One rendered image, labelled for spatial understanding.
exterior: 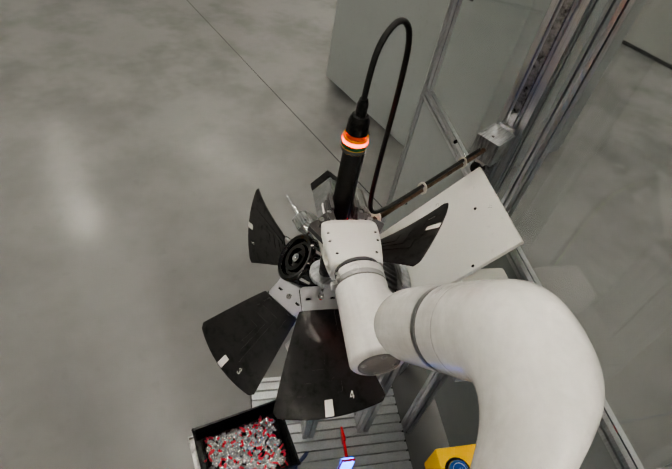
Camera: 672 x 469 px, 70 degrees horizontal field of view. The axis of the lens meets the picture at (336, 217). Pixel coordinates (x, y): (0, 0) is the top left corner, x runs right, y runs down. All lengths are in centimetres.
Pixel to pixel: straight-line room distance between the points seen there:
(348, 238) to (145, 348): 175
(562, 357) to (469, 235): 87
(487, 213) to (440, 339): 81
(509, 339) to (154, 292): 234
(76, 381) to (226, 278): 81
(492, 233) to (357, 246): 47
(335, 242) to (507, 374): 48
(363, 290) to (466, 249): 52
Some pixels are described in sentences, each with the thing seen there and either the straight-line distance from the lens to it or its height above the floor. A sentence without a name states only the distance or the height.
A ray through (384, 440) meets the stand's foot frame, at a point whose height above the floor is 8.
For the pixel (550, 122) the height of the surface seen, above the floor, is 141.
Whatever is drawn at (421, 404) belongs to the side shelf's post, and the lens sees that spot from 207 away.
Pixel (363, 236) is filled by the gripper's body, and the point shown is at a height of 150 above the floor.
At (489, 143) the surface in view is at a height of 139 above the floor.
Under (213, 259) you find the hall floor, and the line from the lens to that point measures 271.
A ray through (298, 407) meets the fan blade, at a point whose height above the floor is 114.
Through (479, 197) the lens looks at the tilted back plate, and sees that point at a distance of 126.
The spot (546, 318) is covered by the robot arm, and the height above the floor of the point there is 182.
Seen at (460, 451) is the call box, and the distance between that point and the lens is 116.
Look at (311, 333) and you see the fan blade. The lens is 107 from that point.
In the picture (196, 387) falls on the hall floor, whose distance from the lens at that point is 232.
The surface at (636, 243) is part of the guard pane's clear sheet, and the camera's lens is 132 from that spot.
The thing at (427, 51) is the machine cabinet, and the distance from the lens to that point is 329.
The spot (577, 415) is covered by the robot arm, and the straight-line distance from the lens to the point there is 36.
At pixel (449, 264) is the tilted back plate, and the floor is 123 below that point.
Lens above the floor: 209
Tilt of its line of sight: 44 degrees down
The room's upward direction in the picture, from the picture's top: 12 degrees clockwise
